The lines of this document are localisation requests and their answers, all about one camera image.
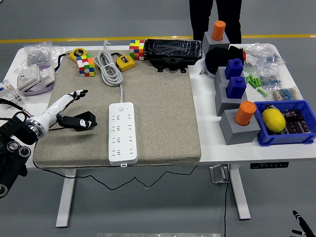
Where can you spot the grey block with square hole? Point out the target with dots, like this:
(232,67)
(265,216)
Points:
(222,103)
(219,76)

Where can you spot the white wall socket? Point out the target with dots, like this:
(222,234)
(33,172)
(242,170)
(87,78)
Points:
(47,75)
(28,76)

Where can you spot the red plastic piece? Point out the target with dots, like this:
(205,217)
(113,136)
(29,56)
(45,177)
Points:
(244,55)

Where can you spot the black film-wrapped device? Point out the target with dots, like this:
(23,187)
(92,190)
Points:
(172,49)

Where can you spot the person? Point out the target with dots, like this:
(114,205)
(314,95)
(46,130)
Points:
(200,19)

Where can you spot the blue stepped block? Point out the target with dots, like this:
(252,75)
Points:
(235,89)
(233,69)

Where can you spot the clear bag of taped resistors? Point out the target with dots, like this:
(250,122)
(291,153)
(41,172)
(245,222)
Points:
(286,93)

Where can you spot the white circuit breaker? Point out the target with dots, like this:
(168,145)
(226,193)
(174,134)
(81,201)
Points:
(8,93)

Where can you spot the white power strip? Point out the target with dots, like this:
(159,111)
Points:
(123,138)

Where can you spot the clear bag of screws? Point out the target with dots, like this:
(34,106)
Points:
(37,56)

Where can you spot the black cap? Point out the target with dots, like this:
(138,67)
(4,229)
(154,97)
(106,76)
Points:
(217,59)

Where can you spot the colourful puzzle cube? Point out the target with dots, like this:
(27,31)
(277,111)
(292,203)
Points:
(137,50)
(86,66)

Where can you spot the yellow lemon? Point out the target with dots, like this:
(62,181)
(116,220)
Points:
(272,119)

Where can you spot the grey block with round hole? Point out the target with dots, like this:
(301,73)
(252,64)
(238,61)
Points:
(237,134)
(212,45)

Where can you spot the blue plastic bin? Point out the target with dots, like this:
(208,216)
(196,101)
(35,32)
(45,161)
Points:
(284,139)

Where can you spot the orange cylinder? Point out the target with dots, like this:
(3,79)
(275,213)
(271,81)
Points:
(218,30)
(244,114)

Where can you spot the grey-brown mat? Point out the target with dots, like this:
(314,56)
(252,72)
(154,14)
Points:
(160,111)

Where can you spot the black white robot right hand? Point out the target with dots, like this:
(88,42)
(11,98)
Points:
(303,223)

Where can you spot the yellow tape measure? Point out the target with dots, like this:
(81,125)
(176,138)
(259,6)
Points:
(125,63)
(77,53)

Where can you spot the white table leg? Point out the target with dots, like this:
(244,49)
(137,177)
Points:
(240,195)
(66,197)

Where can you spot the small metal clip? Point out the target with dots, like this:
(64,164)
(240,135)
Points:
(202,72)

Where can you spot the black table control panel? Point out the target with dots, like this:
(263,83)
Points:
(269,165)

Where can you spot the green wall anchor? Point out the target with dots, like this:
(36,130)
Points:
(252,84)
(258,82)
(262,92)
(247,79)
(252,78)

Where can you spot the black plug adapter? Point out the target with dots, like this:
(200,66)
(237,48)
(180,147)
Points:
(85,115)

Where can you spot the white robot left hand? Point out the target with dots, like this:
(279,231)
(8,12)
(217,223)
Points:
(53,111)

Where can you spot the clear bag of blue resistors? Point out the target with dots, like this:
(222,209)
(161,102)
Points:
(269,58)
(270,81)

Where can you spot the silver metal bracket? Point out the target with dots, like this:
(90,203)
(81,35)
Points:
(218,174)

